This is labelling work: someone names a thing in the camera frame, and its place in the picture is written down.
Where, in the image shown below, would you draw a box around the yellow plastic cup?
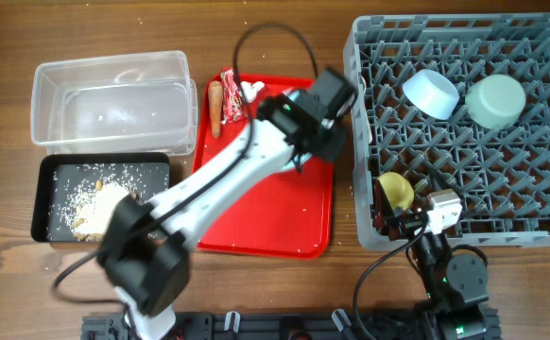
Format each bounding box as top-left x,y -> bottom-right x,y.
375,172 -> 414,211

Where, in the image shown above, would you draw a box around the white tissue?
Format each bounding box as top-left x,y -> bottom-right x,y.
241,81 -> 265,103

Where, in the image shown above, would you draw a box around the red candy wrapper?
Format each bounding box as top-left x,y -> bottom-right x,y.
220,67 -> 246,125

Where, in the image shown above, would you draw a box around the orange carrot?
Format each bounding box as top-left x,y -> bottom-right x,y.
208,80 -> 224,139

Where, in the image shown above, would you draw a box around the light blue bowl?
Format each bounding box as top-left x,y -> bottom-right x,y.
402,69 -> 459,120

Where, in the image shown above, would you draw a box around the pale green bowl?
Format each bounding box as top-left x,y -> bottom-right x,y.
465,75 -> 526,129

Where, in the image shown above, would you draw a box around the light blue plate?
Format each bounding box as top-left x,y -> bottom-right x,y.
270,89 -> 318,172

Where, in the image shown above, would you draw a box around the white plastic spoon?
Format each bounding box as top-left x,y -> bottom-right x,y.
358,75 -> 373,144

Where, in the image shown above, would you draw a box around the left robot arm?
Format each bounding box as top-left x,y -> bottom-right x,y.
96,69 -> 358,339

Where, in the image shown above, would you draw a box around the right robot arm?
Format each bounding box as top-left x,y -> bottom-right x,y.
374,180 -> 489,339

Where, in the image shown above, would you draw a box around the grey dishwasher rack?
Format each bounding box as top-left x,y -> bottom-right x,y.
343,13 -> 550,251

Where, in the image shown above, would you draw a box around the red plastic tray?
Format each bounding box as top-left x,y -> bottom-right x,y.
192,74 -> 335,260

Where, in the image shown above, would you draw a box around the clear plastic bin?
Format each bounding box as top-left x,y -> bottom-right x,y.
30,50 -> 198,156

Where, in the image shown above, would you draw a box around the food scraps on plate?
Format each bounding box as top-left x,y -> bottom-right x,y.
50,162 -> 170,242

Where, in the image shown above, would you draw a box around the black plastic tray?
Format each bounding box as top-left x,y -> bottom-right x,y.
30,152 -> 170,243

